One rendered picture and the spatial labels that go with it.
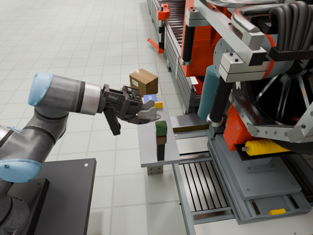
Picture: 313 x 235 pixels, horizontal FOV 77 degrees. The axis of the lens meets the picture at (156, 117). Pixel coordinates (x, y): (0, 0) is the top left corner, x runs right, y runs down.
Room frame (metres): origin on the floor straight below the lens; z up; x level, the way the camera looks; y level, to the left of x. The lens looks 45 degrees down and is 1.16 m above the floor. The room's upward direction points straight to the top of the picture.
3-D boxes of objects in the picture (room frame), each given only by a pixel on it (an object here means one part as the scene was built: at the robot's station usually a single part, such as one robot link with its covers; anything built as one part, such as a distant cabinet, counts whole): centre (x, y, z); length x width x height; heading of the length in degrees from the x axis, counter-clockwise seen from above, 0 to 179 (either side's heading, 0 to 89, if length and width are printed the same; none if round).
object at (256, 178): (0.62, -0.55, 0.32); 0.40 x 0.30 x 0.28; 8
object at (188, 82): (2.32, -0.11, 0.28); 2.47 x 0.09 x 0.22; 8
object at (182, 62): (0.74, -0.12, 0.83); 0.04 x 0.04 x 0.16
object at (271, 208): (0.59, -0.55, 0.13); 0.50 x 0.36 x 0.10; 8
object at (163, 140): (0.47, -0.02, 0.59); 0.04 x 0.04 x 0.04; 8
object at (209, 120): (0.40, -0.17, 0.83); 0.04 x 0.04 x 0.16
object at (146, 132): (0.67, 0.01, 0.44); 0.43 x 0.17 x 0.03; 8
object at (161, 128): (0.47, -0.02, 0.64); 0.04 x 0.04 x 0.04; 8
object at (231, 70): (0.41, -0.20, 0.93); 0.09 x 0.05 x 0.05; 98
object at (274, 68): (0.59, -0.31, 0.85); 0.21 x 0.14 x 0.14; 98
